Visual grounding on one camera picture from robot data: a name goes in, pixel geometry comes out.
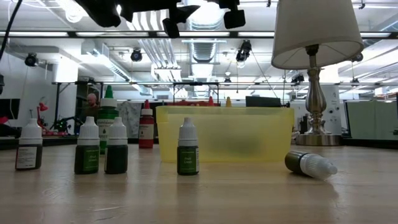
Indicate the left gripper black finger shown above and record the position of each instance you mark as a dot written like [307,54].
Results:
[183,14]

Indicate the large yellow colouring bottle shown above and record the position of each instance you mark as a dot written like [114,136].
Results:
[228,102]

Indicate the yellow translucent plastic bin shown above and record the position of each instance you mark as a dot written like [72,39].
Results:
[248,124]

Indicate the small olive green dropper bottle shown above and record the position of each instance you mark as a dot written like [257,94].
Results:
[314,165]

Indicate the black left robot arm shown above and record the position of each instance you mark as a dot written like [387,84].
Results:
[99,12]

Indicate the red object on far table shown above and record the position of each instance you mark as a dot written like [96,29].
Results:
[180,104]

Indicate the person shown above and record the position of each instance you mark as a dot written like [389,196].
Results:
[91,99]

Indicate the white patterned cloth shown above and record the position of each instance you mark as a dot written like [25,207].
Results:
[130,115]

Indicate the large green colouring bottle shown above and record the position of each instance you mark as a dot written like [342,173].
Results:
[108,109]

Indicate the large dark red colouring bottle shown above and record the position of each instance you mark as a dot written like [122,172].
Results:
[146,124]

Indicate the black computer monitor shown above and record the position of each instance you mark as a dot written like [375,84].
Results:
[262,101]

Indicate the table lamp white shade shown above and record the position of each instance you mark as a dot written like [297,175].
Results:
[311,31]

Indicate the small green-label dropper bottle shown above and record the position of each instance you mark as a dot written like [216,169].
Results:
[88,133]
[187,155]

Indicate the small dark dropper bottle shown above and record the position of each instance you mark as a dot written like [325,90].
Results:
[116,155]

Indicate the small white-label dropper bottle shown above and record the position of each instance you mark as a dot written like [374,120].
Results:
[29,133]

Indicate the black ceiling camera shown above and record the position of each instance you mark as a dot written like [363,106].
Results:
[244,51]
[31,59]
[136,55]
[298,78]

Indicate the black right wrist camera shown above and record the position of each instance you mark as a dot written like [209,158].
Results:
[234,19]

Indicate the black metal frame stand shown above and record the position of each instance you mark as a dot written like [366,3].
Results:
[196,83]

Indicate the dark wall screen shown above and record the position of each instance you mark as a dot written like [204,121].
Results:
[9,109]

